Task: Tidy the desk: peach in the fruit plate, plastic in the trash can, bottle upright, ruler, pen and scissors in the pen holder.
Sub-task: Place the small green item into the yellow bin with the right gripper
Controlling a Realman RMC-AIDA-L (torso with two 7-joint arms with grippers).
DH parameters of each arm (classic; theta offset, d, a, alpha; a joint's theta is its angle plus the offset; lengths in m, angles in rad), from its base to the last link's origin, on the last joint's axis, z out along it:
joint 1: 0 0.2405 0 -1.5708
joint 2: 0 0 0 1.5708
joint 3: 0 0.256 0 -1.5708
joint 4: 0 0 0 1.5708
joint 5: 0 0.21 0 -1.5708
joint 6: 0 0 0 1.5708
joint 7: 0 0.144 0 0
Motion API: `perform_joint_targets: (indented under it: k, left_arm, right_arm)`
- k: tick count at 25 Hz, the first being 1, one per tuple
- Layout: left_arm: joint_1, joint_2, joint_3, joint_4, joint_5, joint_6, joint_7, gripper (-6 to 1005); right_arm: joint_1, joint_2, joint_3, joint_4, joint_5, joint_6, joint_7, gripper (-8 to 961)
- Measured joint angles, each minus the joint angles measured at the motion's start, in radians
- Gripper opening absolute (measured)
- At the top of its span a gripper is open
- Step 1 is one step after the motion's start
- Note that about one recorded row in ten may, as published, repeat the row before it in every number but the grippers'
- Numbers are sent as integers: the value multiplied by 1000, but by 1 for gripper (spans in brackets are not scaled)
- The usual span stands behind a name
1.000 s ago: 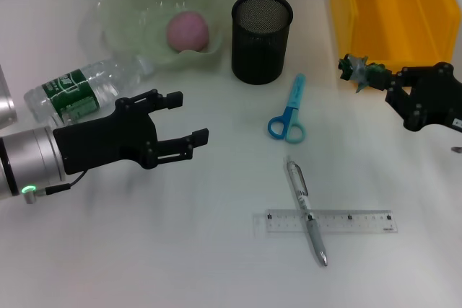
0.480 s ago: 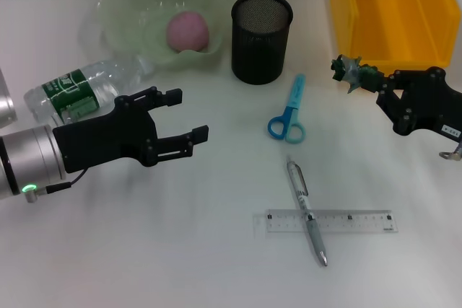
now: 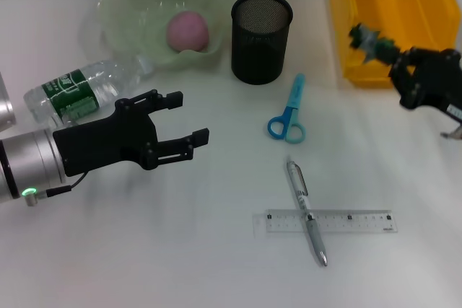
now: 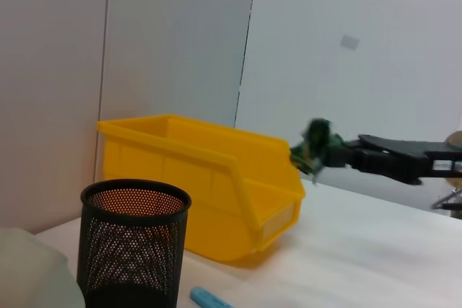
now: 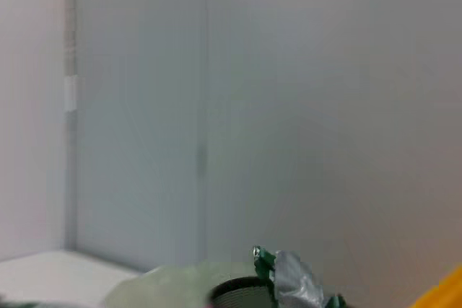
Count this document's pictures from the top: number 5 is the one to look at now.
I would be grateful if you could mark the green plastic wrapper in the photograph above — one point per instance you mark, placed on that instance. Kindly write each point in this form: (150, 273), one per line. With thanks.
(292, 282)

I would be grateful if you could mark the translucent green fruit plate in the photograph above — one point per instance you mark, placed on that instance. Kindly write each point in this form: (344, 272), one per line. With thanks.
(169, 286)

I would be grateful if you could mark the yellow plastic bin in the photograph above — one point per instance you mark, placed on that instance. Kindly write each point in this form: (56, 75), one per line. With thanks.
(444, 293)

